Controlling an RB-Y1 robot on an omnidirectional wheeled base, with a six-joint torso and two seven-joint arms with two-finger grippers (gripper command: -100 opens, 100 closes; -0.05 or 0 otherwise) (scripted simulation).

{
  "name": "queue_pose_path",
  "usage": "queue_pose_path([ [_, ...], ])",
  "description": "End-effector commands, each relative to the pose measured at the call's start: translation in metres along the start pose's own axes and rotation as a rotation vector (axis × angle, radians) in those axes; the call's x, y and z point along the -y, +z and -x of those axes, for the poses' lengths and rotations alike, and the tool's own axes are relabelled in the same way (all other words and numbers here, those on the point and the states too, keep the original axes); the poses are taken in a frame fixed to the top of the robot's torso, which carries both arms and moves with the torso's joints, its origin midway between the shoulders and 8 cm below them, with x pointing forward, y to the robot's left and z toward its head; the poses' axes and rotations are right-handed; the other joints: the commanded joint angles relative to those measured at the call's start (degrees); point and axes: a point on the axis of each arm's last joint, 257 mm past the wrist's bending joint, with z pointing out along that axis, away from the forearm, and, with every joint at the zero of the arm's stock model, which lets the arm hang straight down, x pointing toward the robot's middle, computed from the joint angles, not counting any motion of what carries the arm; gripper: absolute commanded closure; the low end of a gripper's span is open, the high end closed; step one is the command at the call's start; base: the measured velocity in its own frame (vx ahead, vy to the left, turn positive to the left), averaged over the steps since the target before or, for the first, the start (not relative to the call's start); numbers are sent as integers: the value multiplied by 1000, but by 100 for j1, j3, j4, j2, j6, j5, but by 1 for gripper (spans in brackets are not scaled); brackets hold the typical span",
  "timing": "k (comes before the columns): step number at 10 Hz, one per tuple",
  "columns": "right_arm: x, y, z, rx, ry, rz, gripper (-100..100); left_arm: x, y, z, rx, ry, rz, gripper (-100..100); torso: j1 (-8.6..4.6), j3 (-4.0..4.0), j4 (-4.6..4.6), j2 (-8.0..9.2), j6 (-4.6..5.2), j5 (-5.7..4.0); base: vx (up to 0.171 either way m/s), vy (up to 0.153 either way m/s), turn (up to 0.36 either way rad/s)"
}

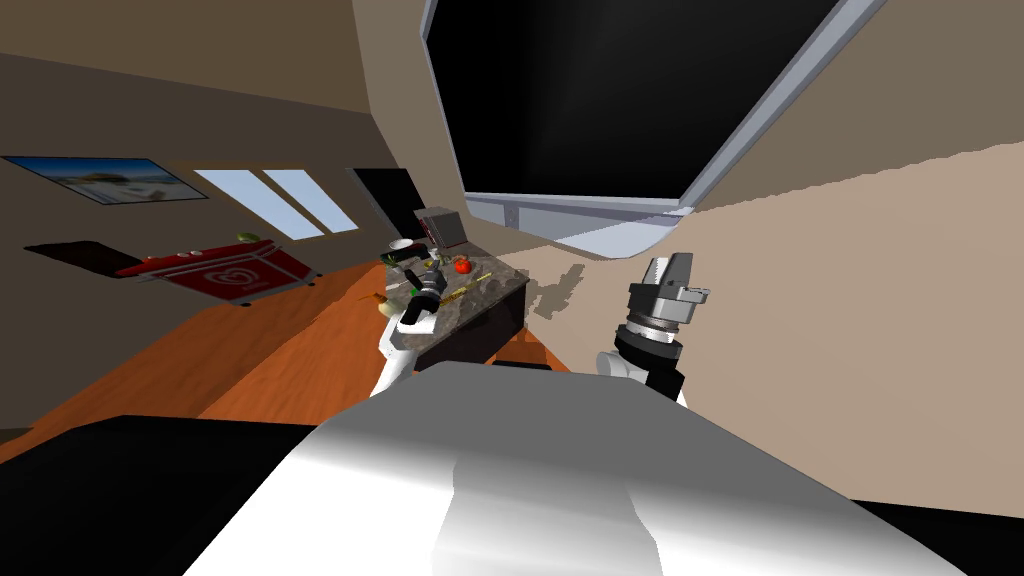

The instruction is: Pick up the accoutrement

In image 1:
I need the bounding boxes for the black doorway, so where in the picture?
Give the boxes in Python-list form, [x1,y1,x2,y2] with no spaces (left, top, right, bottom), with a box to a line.
[347,167,430,241]

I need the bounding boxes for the large black window grey frame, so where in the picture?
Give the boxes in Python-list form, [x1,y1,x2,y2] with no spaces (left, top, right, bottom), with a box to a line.
[419,0,889,262]

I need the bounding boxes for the long yellow stick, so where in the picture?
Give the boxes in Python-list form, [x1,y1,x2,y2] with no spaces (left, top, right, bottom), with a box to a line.
[439,271,494,306]

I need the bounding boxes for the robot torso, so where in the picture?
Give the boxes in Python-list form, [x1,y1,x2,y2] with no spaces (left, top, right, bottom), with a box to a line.
[183,359,971,576]

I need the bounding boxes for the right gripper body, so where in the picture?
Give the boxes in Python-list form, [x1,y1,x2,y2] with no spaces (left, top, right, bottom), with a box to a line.
[627,278,712,326]

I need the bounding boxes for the red cart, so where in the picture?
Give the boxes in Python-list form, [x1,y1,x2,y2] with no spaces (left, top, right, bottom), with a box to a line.
[115,231,322,310]

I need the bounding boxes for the dark stone kitchen island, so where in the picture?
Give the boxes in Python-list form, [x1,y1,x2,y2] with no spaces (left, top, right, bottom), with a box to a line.
[382,239,532,374]

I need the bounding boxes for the black flat slab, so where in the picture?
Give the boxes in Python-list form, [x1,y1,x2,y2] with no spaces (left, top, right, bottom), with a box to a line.
[23,239,150,281]

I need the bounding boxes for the grey and red toaster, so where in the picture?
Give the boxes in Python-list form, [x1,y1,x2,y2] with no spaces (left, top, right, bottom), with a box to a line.
[413,205,470,250]

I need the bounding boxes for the blue landscape picture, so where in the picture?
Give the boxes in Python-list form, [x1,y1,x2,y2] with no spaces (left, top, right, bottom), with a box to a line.
[0,155,212,207]

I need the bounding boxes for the pale two-pane window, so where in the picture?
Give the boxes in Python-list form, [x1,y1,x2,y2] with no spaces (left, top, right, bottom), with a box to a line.
[191,167,362,242]

